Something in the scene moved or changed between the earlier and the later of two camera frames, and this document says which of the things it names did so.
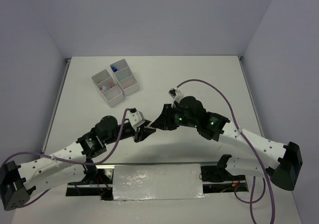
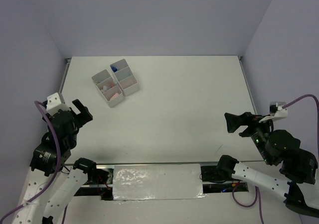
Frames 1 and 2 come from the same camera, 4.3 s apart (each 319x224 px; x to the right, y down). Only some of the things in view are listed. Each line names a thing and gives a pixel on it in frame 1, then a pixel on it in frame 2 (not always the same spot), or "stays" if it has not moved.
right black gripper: x=164 y=122 → x=247 y=118
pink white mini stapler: x=149 y=126 → x=115 y=94
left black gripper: x=143 y=133 → x=85 y=116
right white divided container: x=124 y=77 stays
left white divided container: x=113 y=96 stays
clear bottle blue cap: x=114 y=68 stays
